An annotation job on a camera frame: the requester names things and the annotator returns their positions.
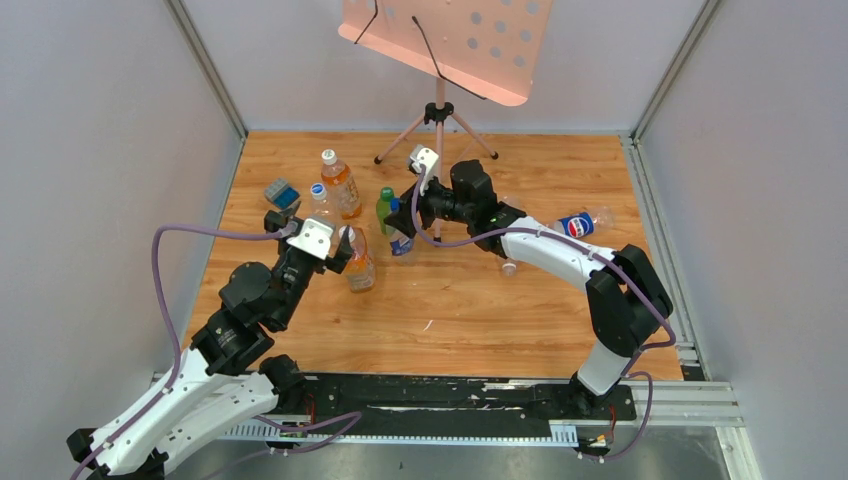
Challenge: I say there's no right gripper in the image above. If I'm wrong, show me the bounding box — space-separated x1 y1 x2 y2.
384 169 473 239

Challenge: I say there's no Pepsi bottle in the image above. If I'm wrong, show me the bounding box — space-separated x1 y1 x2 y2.
384 219 416 265
548 206 615 238

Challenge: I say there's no orange tea bottle crushed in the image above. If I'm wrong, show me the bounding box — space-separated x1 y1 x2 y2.
339 225 376 293

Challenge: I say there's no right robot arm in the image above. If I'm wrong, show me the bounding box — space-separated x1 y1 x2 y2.
385 155 676 418

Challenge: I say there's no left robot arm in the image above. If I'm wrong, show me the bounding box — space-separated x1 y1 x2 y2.
67 211 356 479

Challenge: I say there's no green plastic bottle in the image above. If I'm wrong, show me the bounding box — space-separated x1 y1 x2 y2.
376 186 395 236

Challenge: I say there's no clear bottle blue cap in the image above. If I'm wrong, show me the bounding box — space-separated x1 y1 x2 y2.
310 182 342 229

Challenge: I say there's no orange tea bottle standing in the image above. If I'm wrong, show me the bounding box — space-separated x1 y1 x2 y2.
321 149 362 220

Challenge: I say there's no clear unlabelled plastic bottle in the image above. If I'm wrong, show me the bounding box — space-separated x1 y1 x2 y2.
496 194 525 278

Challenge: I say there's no blue grey block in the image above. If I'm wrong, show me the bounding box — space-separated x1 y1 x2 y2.
263 178 301 212

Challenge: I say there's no pink music stand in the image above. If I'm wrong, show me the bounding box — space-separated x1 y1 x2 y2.
337 0 555 242

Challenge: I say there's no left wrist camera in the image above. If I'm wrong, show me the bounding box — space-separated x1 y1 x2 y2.
286 216 335 260

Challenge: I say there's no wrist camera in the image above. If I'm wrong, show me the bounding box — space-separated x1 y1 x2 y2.
408 144 442 195
286 216 335 260

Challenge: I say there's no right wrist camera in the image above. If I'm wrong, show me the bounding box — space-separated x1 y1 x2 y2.
408 144 442 195

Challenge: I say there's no white cable duct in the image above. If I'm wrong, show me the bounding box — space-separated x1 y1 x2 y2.
218 417 579 446

